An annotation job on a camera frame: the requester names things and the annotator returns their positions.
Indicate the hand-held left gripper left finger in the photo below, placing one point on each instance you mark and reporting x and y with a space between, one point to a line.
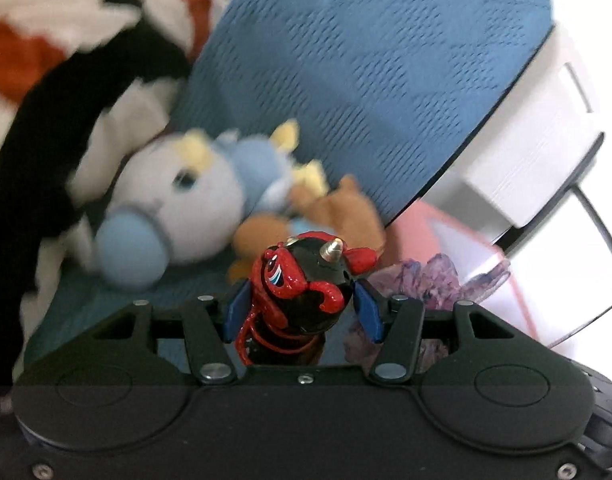
236 310

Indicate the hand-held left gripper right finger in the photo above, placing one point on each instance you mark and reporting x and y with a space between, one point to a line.
368 312

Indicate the red and black horned figurine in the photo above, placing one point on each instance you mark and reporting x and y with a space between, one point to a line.
306 290

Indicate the purple organza ribbon scrunchie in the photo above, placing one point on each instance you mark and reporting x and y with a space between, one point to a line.
436 280

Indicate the pink cardboard box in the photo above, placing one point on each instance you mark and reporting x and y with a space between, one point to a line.
416 220

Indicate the white and blue horse plush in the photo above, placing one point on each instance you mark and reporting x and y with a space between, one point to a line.
201 210

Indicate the grey curved tube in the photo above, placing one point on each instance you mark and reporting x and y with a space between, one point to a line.
606 240

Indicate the blue textured mat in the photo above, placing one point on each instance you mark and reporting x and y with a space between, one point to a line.
361 60

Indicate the orange black cream striped blanket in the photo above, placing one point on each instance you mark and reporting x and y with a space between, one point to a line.
61 35

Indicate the white wardrobe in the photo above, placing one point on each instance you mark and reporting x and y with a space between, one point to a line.
601 35

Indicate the black chair frame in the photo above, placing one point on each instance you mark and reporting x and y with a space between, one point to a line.
508 246

